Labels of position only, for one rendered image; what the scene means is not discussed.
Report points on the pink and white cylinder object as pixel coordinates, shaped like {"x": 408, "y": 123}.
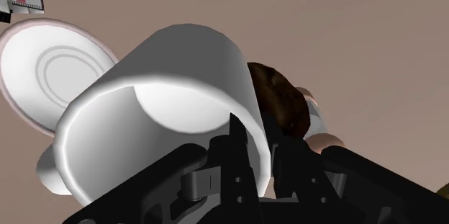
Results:
{"x": 321, "y": 125}

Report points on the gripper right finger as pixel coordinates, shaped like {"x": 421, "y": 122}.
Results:
{"x": 298, "y": 167}

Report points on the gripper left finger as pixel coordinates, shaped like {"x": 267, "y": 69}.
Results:
{"x": 231, "y": 167}

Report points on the olive yellow object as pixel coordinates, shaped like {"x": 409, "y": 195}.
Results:
{"x": 444, "y": 191}

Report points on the white plate with pink rim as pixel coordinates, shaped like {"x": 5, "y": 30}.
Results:
{"x": 24, "y": 72}

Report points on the dark brown rounded object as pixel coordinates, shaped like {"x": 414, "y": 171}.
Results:
{"x": 280, "y": 100}

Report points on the white mug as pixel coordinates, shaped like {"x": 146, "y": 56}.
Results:
{"x": 115, "y": 139}

